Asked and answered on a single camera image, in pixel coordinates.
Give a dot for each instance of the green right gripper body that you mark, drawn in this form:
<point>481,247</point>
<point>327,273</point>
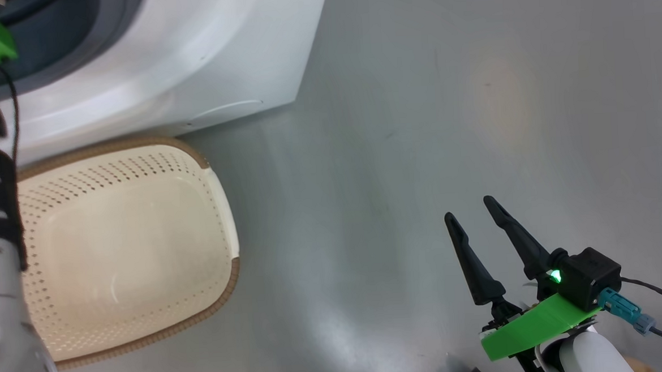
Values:
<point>536,325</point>

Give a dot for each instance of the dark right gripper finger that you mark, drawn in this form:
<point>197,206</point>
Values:
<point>474,269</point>
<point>524,244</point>

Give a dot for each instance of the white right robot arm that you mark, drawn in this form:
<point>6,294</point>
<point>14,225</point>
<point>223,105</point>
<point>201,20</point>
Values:
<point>589,356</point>

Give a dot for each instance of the grey rubber door gasket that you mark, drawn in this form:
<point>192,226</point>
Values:
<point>113,27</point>

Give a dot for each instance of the white front-load washing machine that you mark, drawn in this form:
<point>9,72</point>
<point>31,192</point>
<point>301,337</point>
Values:
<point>216,44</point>

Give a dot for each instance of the round white filter cover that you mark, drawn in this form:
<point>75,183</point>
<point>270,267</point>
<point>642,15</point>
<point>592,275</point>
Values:
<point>230,106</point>

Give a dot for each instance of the cream perforated laundry basket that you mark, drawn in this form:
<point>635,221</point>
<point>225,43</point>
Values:
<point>130,247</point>

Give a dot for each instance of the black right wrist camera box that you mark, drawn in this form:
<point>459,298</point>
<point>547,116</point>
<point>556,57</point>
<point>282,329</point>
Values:
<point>591,277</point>

